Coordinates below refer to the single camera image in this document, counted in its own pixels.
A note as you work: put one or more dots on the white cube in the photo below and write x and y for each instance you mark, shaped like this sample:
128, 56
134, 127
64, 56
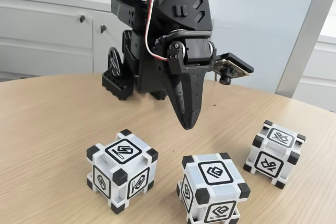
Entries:
215, 172
267, 166
123, 150

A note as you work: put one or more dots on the black round clamp knob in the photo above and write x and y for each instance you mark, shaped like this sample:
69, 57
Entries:
113, 62

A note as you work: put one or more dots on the white cube, S-shaped symbol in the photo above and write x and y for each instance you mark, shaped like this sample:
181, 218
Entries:
123, 150

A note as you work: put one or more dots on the black cabinet door key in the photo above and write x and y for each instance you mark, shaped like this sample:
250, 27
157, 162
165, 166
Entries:
103, 28
82, 18

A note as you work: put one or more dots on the white drawer cabinet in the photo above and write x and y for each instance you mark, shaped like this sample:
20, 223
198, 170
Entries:
323, 77

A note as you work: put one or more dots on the white cabinet with doors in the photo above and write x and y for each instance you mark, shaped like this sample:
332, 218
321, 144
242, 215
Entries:
39, 37

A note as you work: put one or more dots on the gripper-mounted camera module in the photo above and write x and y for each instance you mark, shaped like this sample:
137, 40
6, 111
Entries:
236, 68

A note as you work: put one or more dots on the grey metal frame post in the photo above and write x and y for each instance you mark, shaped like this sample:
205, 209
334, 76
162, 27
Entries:
307, 37

